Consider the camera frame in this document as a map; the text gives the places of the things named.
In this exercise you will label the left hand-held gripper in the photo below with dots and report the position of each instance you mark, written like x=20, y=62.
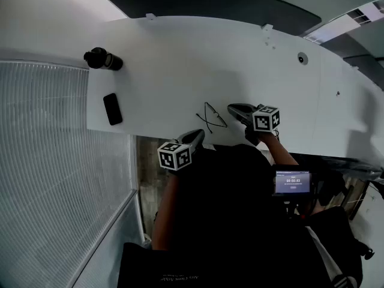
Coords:
x=175, y=157

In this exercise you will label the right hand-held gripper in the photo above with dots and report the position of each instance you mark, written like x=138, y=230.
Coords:
x=265, y=120

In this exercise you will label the person's left forearm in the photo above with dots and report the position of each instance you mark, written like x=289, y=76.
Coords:
x=165, y=214

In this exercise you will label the person's right forearm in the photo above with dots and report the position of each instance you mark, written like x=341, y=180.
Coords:
x=279, y=151

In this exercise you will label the person's right hand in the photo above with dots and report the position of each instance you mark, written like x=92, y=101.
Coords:
x=253, y=136

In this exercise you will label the person's black clothing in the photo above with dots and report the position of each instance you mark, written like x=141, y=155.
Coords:
x=225, y=205

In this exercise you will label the black smartphone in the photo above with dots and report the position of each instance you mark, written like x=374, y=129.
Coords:
x=112, y=109

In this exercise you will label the small black display screen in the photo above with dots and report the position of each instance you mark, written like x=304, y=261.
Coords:
x=292, y=182

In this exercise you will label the dark grey desk divider panel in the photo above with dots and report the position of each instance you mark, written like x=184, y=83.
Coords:
x=210, y=3

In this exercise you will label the black plastic sheet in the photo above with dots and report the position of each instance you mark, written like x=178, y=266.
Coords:
x=354, y=166

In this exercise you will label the ribbed frosted glass panel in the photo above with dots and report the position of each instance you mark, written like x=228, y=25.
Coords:
x=54, y=160

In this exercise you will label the white divider bracket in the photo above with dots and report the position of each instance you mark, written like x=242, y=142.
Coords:
x=267, y=27
x=151, y=16

